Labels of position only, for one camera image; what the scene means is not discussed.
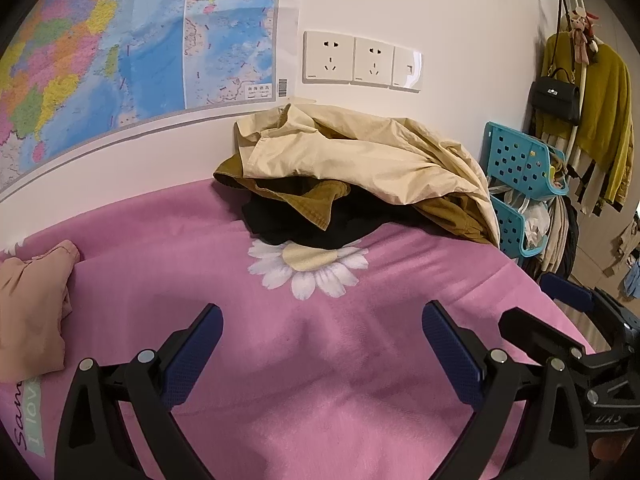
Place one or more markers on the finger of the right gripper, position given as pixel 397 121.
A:
pixel 537 339
pixel 556 288

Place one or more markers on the olive brown garment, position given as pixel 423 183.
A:
pixel 455 214

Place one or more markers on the mustard yellow hanging sweater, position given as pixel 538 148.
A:
pixel 606 133

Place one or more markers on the white wall socket panel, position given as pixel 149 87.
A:
pixel 332 58

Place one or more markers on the pink daisy bed sheet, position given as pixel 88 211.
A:
pixel 319 374

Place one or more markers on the folded peach pink garment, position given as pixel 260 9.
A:
pixel 34 300

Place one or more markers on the colourful wall map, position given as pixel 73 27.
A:
pixel 77 70

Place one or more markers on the white coat stand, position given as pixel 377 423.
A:
pixel 584 46

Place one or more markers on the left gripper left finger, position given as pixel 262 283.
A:
pixel 93 440

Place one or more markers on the teal perforated storage rack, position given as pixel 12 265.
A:
pixel 524 170

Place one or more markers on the cream beige jacket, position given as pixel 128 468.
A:
pixel 396 159

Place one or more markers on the black handbag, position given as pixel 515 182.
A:
pixel 557 95

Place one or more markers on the black garment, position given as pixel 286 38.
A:
pixel 352 217

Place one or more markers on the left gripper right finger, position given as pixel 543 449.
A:
pixel 551 441

